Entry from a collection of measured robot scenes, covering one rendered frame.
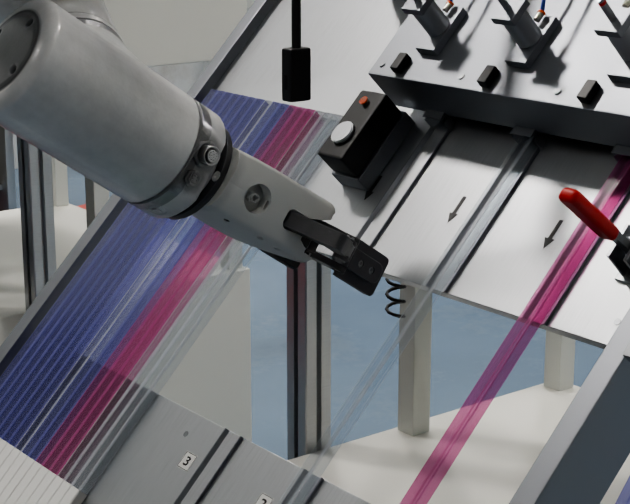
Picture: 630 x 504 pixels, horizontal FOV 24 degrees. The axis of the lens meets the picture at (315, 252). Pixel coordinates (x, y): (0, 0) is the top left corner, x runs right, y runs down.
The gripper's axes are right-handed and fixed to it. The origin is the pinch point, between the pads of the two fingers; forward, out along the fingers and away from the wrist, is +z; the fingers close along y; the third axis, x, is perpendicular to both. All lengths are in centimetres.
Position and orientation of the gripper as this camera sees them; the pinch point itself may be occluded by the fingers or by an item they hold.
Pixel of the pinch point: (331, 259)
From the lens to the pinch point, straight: 111.2
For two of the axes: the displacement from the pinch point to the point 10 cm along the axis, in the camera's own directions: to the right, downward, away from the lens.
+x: -4.5, 8.9, -1.2
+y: -6.1, -2.0, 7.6
